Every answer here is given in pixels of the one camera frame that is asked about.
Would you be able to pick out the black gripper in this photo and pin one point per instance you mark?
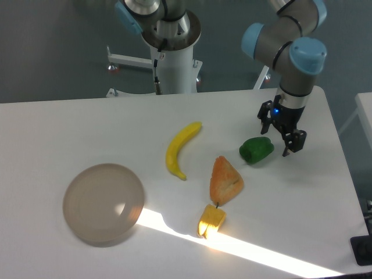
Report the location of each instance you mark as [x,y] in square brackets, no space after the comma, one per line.
[285,120]

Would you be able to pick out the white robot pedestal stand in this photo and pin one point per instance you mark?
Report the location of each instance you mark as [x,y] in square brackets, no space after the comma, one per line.
[174,69]

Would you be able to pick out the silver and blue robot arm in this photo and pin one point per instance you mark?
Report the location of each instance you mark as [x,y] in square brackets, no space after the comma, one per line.
[284,46]

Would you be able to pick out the green bell pepper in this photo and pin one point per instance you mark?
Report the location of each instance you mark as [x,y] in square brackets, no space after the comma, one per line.
[256,149]

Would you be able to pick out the yellow bell pepper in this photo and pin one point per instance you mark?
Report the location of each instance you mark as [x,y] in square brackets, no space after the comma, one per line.
[210,221]

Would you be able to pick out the black device at table edge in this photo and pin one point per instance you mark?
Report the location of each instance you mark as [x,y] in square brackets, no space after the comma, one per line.
[361,245]

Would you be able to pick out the orange bread piece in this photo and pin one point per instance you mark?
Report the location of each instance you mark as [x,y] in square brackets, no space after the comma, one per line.
[225,183]

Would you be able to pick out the translucent brown plate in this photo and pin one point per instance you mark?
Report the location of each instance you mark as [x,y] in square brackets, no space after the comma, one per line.
[103,203]

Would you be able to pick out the yellow banana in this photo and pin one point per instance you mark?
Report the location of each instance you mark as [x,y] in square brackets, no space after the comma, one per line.
[175,146]

